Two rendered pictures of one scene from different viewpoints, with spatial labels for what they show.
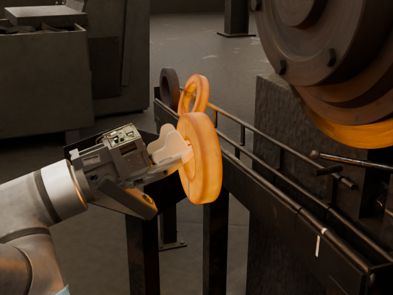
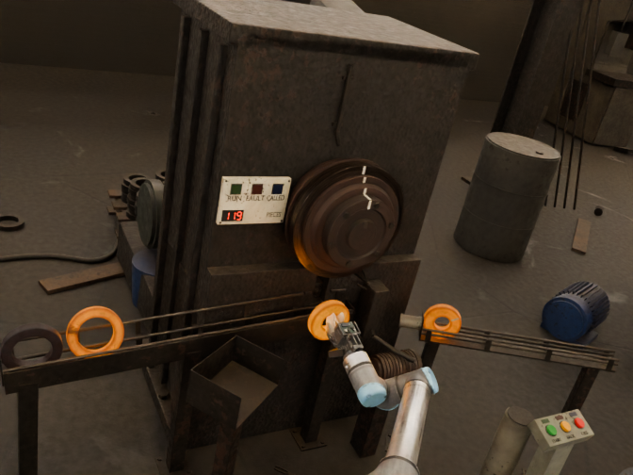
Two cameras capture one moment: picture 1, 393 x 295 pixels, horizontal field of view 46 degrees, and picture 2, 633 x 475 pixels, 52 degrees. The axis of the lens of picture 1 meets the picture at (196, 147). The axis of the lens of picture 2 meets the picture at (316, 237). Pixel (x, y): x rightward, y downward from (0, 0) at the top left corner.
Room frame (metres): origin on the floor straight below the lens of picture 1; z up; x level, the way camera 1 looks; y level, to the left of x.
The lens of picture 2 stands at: (1.28, 1.90, 2.09)
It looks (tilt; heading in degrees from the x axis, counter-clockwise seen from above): 26 degrees down; 257
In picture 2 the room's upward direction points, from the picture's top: 13 degrees clockwise
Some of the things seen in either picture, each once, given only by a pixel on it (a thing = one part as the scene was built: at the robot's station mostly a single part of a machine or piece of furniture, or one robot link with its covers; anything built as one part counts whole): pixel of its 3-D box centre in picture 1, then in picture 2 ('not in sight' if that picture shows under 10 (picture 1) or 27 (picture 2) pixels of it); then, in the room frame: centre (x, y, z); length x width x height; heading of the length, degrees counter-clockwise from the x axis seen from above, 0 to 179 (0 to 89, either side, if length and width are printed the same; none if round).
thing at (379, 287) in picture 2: not in sight; (370, 308); (0.47, -0.34, 0.68); 0.11 x 0.08 x 0.24; 109
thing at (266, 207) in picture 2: not in sight; (253, 200); (1.05, -0.24, 1.15); 0.26 x 0.02 x 0.18; 19
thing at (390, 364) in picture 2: not in sight; (383, 402); (0.33, -0.23, 0.27); 0.22 x 0.13 x 0.53; 19
